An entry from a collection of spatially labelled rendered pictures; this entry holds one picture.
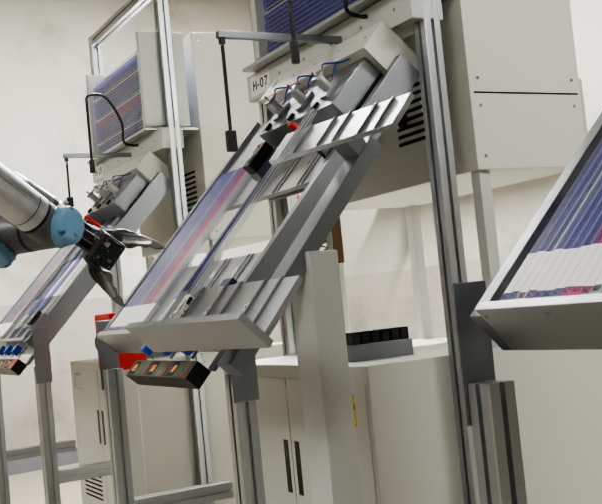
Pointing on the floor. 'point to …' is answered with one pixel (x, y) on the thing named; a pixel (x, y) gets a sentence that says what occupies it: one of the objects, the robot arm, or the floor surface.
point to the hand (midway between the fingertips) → (144, 276)
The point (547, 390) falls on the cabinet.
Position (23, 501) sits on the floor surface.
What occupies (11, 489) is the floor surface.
